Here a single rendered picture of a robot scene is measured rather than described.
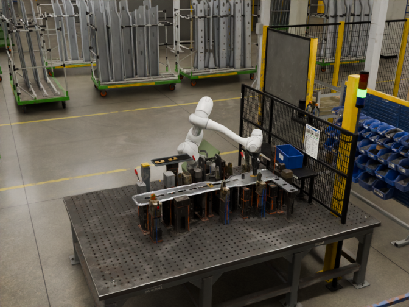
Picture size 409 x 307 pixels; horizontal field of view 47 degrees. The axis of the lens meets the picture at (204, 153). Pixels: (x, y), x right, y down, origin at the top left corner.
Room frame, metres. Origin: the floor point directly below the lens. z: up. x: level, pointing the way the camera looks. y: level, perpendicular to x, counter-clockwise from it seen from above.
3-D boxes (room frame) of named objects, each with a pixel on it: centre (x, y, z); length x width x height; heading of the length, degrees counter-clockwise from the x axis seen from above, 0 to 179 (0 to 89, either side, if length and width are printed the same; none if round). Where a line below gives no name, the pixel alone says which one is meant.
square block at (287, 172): (4.01, -0.78, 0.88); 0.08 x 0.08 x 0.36; 26
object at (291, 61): (6.42, -1.11, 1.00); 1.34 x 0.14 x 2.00; 25
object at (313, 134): (4.16, -1.01, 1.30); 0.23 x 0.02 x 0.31; 26
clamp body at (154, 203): (3.38, 0.39, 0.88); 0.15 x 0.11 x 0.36; 26
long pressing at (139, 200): (3.79, -0.04, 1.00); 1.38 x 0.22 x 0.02; 116
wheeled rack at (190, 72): (11.97, -0.27, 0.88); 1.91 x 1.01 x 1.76; 117
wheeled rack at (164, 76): (10.87, 1.65, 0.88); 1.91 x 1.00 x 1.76; 112
